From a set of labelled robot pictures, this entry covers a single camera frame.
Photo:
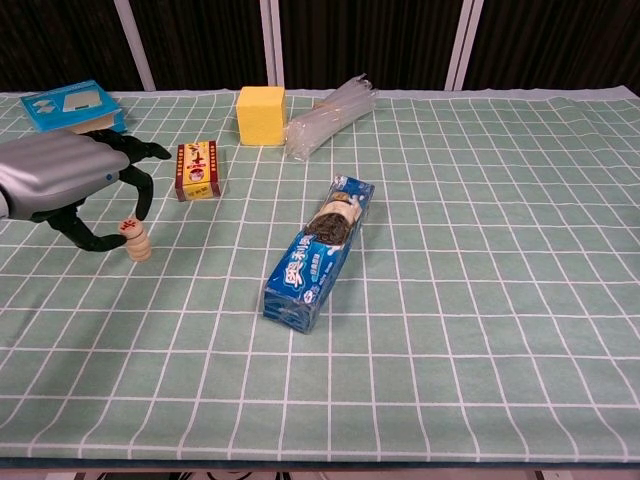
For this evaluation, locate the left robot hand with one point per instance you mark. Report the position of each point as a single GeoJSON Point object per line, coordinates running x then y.
{"type": "Point", "coordinates": [60, 172]}

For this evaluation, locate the round wooden chess piece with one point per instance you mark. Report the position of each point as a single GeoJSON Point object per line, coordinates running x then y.
{"type": "Point", "coordinates": [142, 250]}
{"type": "Point", "coordinates": [130, 226]}
{"type": "Point", "coordinates": [140, 257]}
{"type": "Point", "coordinates": [141, 243]}
{"type": "Point", "coordinates": [139, 237]}

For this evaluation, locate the blue kitchen scale box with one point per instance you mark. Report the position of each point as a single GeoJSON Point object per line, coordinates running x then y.
{"type": "Point", "coordinates": [65, 105]}

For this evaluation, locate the dark ribbed partition panel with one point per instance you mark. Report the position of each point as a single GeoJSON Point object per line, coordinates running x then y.
{"type": "Point", "coordinates": [370, 40]}
{"type": "Point", "coordinates": [560, 40]}
{"type": "Point", "coordinates": [60, 40]}
{"type": "Point", "coordinates": [210, 40]}

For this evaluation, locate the red yellow card box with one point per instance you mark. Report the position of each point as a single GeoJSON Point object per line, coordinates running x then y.
{"type": "Point", "coordinates": [200, 167]}

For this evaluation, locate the yellow sponge block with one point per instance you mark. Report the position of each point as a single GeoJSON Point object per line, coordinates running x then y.
{"type": "Point", "coordinates": [261, 117]}

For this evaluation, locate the blue Oreo cookie pack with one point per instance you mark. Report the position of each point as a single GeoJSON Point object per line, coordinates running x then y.
{"type": "Point", "coordinates": [320, 255]}

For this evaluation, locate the clear glue stick bundle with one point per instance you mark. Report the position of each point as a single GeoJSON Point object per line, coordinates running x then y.
{"type": "Point", "coordinates": [330, 117]}

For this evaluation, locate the green checked tablecloth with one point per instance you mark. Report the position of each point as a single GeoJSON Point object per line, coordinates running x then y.
{"type": "Point", "coordinates": [450, 300]}

